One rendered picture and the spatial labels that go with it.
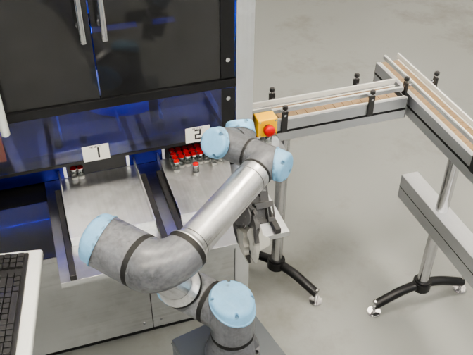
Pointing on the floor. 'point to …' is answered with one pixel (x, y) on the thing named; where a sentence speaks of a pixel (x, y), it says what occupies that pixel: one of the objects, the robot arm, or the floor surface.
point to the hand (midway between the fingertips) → (249, 258)
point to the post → (243, 91)
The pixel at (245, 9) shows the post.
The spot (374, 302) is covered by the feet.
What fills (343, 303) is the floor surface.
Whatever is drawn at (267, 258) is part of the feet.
